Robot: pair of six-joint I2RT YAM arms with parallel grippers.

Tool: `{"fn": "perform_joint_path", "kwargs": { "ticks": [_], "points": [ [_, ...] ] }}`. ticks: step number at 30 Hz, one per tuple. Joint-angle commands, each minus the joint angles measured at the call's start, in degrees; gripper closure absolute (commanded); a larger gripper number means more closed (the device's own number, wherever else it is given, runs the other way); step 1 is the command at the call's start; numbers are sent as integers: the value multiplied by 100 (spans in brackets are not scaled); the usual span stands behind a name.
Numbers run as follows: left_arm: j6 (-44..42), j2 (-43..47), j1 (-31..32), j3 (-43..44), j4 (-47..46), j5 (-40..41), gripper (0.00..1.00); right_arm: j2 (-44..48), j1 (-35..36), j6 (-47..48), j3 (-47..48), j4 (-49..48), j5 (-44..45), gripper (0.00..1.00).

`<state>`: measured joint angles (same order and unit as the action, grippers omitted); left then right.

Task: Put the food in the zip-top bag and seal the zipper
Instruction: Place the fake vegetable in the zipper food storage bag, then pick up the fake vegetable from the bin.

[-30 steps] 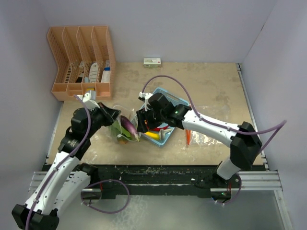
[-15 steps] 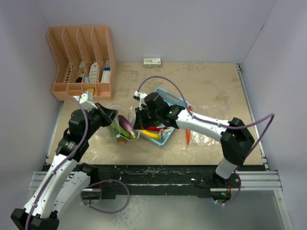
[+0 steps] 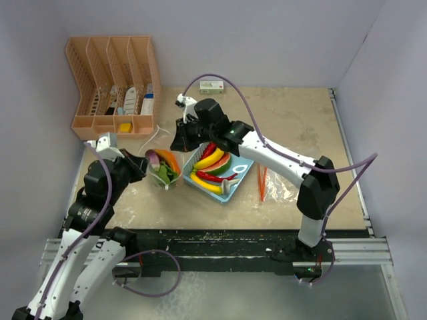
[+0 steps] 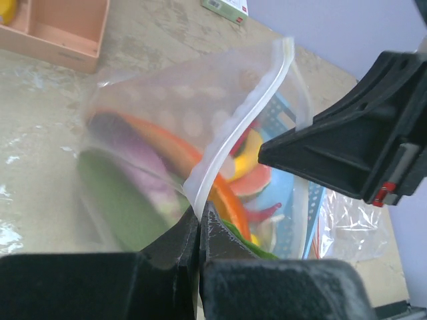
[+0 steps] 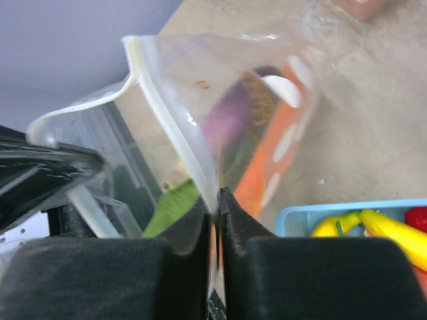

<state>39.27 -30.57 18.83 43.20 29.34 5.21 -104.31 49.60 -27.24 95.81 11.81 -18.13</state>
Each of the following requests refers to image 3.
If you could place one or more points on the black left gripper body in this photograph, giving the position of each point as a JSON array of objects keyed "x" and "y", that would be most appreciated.
[{"x": 126, "y": 172}]

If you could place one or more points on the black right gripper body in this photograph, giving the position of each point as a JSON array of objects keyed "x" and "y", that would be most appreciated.
[{"x": 206, "y": 134}]

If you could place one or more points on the purple eggplant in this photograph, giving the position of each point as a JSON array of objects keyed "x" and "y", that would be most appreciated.
[{"x": 153, "y": 158}]

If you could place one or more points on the orange purple papaya slice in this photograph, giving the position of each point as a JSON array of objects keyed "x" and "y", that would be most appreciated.
[{"x": 170, "y": 159}]

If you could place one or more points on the clear polka dot zip bag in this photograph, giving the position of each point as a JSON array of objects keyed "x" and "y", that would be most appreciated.
[{"x": 161, "y": 139}]

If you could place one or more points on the green leafy vegetable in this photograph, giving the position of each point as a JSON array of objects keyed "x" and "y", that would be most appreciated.
[{"x": 164, "y": 175}]

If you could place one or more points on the white garlic bulb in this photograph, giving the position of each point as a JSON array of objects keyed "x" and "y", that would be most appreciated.
[{"x": 227, "y": 185}]

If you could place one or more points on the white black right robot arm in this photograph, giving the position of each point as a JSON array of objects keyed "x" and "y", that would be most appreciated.
[{"x": 315, "y": 179}]

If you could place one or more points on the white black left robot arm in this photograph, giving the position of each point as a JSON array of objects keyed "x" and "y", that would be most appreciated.
[{"x": 88, "y": 252}]

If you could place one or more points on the clear bag with orange zipper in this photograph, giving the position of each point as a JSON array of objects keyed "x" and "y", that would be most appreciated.
[{"x": 273, "y": 187}]

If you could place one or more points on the red chili pepper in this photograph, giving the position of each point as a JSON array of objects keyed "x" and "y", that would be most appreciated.
[
  {"x": 213, "y": 178},
  {"x": 208, "y": 150}
]

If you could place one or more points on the yellow banana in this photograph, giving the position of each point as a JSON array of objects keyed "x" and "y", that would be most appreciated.
[
  {"x": 209, "y": 160},
  {"x": 211, "y": 187}
]

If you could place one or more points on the green and white small box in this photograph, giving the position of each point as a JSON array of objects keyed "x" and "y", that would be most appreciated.
[{"x": 211, "y": 87}]

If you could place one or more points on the yellow block in organizer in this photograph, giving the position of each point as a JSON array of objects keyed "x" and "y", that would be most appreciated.
[{"x": 125, "y": 127}]

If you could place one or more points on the watermelon slice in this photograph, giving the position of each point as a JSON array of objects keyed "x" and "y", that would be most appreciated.
[{"x": 221, "y": 166}]

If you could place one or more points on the white blue box in organizer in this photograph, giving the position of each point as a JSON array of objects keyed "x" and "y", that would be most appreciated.
[{"x": 147, "y": 105}]

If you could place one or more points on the light blue plastic basket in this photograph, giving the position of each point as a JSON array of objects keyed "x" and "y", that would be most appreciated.
[{"x": 233, "y": 164}]

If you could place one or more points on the white bottle in organizer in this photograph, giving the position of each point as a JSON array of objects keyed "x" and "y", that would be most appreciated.
[{"x": 130, "y": 101}]

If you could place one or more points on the peach plastic file organizer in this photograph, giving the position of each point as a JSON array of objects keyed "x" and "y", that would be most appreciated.
[{"x": 105, "y": 67}]

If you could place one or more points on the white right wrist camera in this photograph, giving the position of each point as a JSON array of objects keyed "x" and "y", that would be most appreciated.
[{"x": 186, "y": 104}]

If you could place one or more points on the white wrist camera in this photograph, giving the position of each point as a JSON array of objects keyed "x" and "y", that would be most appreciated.
[
  {"x": 106, "y": 146},
  {"x": 186, "y": 104}
]

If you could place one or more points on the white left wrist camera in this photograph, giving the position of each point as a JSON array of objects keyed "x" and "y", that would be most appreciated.
[{"x": 106, "y": 146}]

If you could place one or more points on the black aluminium base frame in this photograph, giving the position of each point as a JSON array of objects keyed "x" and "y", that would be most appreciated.
[{"x": 250, "y": 274}]

